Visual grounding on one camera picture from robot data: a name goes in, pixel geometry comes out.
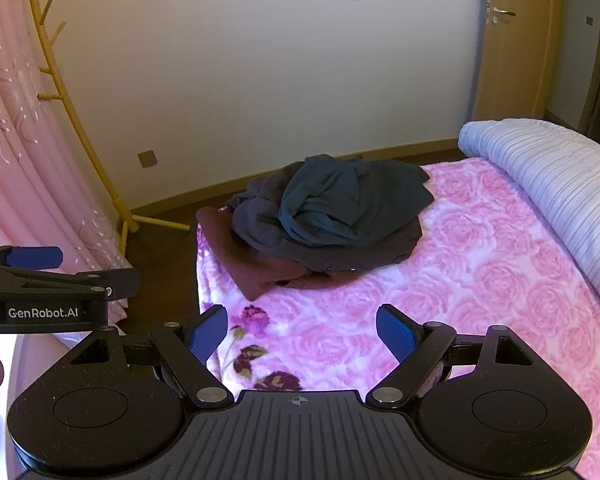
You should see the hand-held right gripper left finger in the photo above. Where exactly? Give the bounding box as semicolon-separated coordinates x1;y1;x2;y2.
67;304;236;409

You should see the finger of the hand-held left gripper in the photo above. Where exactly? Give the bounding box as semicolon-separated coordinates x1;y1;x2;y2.
0;243;65;272
0;267;142;304

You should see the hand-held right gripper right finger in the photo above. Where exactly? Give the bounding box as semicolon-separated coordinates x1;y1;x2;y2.
365;304;536;409

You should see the dark teal long-sleeve shirt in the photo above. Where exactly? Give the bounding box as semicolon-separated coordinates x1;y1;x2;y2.
278;155;436;249

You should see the maroon garment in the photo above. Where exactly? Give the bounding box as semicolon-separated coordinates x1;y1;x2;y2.
196;205;317;303

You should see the pink floral blanket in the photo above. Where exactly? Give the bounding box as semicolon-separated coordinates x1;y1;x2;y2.
194;156;600;480

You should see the pink curtain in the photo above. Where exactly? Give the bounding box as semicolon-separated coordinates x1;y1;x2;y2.
0;0;137;361

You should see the dark grey garment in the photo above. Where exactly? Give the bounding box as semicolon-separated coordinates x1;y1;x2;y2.
231;160;424;275

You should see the yellow wooden coat rack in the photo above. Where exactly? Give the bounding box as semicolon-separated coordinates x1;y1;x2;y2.
11;0;192;257

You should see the grey striped duvet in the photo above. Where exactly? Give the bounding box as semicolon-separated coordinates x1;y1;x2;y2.
457;117;600;332

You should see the wooden door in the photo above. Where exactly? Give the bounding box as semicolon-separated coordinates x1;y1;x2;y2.
479;0;565;122

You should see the metal door handle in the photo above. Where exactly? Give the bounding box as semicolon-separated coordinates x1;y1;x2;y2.
486;0;517;27

